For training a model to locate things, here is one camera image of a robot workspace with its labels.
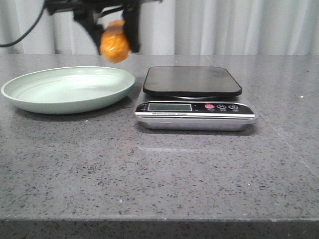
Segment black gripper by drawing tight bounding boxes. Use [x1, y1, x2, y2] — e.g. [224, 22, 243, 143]
[44, 0, 152, 55]

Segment orange corn cob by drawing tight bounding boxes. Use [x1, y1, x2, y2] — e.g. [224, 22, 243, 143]
[99, 19, 130, 63]

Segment white pleated curtain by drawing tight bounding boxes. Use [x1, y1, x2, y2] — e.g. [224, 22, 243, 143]
[0, 0, 319, 55]

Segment pale green plate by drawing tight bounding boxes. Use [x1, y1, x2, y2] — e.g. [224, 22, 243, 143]
[1, 66, 136, 115]

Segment silver black kitchen scale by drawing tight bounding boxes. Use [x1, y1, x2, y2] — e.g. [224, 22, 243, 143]
[135, 66, 258, 131]

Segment black cable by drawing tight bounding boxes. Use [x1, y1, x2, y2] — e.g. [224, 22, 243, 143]
[0, 4, 47, 48]

